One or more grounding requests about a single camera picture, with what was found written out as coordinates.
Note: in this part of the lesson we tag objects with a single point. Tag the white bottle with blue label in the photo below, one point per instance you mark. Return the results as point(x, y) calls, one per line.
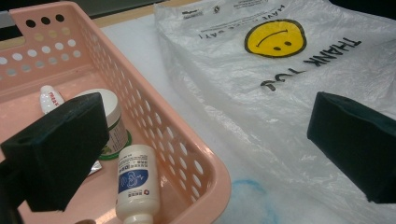
point(137, 186)

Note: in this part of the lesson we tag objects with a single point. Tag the white printed plastic bag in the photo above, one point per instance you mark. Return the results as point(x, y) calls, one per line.
point(233, 77)

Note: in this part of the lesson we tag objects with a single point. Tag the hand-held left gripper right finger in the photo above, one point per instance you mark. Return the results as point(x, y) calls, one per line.
point(358, 146)

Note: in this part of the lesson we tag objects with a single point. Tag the white jar with green label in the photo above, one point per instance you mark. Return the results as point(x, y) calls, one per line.
point(117, 124)

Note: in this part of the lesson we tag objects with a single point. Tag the pink perforated plastic basket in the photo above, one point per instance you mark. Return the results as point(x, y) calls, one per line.
point(71, 81)

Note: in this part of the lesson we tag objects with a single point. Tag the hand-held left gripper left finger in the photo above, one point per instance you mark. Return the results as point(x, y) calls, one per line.
point(56, 149)

